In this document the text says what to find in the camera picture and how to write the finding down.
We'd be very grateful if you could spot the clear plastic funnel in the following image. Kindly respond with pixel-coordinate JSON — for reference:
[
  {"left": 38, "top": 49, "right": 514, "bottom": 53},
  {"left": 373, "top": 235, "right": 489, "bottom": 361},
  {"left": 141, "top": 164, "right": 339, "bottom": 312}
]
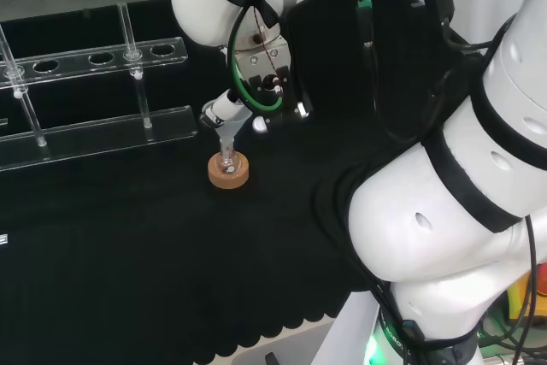
[{"left": 213, "top": 114, "right": 251, "bottom": 157}]

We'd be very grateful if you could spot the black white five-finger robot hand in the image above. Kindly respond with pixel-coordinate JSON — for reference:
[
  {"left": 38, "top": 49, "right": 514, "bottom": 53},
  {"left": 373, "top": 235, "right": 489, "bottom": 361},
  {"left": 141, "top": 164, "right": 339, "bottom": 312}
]
[{"left": 199, "top": 38, "right": 314, "bottom": 134}]

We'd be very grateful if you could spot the green cable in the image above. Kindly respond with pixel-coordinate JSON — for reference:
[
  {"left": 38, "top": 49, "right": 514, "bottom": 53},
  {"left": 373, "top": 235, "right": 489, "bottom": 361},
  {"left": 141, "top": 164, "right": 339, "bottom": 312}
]
[{"left": 229, "top": 0, "right": 344, "bottom": 114}]

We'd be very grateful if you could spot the small glass round-bottom flask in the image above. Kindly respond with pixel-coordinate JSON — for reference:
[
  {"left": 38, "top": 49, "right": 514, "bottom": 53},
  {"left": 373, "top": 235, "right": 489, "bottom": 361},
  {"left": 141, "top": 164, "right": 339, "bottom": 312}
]
[{"left": 215, "top": 142, "right": 241, "bottom": 176}]

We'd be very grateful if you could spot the black bench cloth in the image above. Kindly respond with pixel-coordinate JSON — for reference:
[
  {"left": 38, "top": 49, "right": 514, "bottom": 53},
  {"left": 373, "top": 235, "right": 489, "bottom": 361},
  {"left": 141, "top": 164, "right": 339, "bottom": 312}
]
[{"left": 0, "top": 0, "right": 488, "bottom": 365}]

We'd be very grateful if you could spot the yellow stop button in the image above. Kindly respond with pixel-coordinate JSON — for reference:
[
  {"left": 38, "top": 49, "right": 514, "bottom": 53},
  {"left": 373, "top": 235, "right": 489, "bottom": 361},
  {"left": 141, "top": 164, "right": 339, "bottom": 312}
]
[{"left": 507, "top": 261, "right": 547, "bottom": 324}]

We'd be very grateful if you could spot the clear acrylic funnel stand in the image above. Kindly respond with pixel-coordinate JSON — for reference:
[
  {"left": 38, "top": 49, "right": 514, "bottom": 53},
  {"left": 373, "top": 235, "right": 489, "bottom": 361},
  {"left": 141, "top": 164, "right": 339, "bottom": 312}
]
[{"left": 0, "top": 1, "right": 199, "bottom": 174}]

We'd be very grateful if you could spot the cork ring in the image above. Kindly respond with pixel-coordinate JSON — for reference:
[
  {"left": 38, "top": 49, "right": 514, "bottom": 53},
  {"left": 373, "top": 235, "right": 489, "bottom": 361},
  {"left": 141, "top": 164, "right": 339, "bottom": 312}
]
[{"left": 207, "top": 151, "right": 250, "bottom": 191}]

